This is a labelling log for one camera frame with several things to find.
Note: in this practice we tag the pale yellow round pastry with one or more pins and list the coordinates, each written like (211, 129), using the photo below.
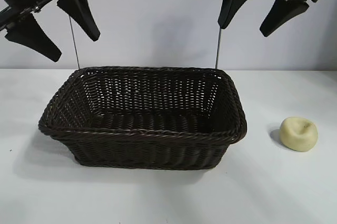
(298, 134)

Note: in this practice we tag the dark brown woven basket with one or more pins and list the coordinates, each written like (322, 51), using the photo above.
(147, 129)

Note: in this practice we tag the thin dark backdrop pole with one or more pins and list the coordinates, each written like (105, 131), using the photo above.
(75, 45)
(218, 50)

